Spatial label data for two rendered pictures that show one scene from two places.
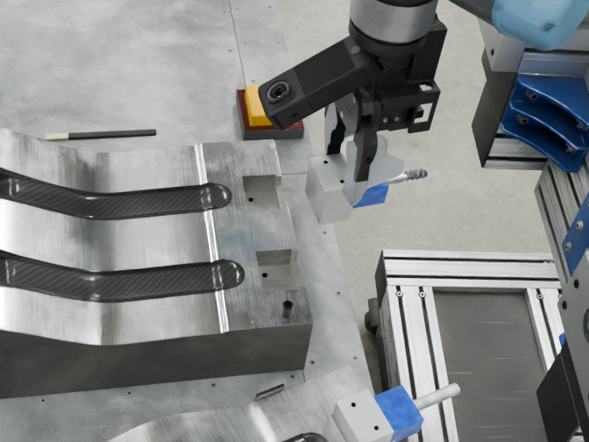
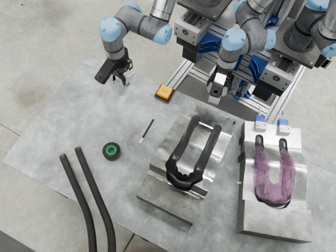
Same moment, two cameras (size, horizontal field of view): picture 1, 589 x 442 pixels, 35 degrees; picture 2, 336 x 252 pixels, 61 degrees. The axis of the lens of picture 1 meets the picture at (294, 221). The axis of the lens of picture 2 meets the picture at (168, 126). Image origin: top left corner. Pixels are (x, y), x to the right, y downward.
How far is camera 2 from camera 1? 0.84 m
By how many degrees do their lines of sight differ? 30
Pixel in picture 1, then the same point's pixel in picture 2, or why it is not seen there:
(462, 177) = (137, 61)
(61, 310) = (211, 162)
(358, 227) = not seen: hidden behind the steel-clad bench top
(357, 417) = (261, 126)
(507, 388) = (205, 95)
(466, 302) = (181, 87)
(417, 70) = not seen: hidden behind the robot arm
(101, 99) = (134, 124)
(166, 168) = (181, 123)
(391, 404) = (259, 119)
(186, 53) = (131, 98)
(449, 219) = (146, 73)
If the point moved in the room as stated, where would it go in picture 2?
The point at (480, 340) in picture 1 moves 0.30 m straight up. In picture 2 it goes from (192, 91) to (196, 67)
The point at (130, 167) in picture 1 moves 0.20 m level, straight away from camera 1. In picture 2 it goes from (176, 130) to (137, 111)
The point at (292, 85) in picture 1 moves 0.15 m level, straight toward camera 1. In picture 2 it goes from (217, 88) to (248, 110)
